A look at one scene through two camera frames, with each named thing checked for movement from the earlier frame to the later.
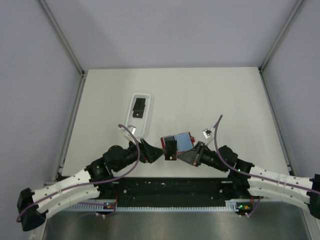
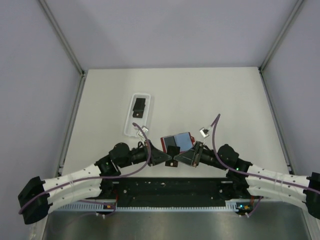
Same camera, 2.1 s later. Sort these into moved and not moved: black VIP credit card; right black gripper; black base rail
Moved: black VIP credit card
Not moved: right black gripper; black base rail
